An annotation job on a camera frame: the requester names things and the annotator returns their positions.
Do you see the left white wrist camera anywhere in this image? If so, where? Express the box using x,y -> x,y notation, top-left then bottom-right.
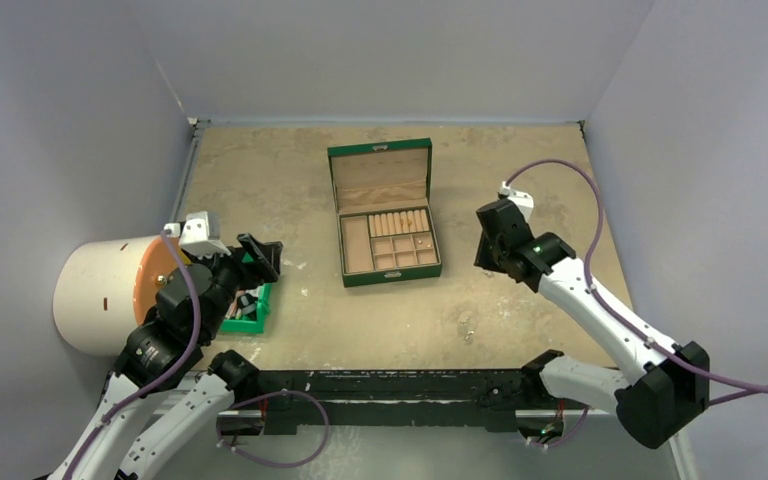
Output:
163,211 -> 231,259

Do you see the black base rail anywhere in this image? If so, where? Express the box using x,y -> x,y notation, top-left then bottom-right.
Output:
214,367 -> 587,439

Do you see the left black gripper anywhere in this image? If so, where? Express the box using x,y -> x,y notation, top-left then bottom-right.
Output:
188,231 -> 280,340

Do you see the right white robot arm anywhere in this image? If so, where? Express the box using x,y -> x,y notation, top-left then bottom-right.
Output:
475,198 -> 710,449

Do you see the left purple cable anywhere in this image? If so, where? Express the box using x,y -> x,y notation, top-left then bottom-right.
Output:
59,228 -> 203,480

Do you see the white cylinder with orange lid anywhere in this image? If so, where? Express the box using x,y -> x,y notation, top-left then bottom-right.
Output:
53,235 -> 177,356

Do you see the green plastic bin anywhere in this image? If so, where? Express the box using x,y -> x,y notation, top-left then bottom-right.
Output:
220,275 -> 272,335

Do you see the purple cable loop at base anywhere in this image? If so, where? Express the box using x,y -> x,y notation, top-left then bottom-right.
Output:
215,390 -> 330,469

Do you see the green jewelry box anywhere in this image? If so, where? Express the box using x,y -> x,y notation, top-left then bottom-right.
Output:
327,138 -> 443,288

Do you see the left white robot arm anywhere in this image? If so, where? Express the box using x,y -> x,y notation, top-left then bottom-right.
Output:
53,224 -> 283,479

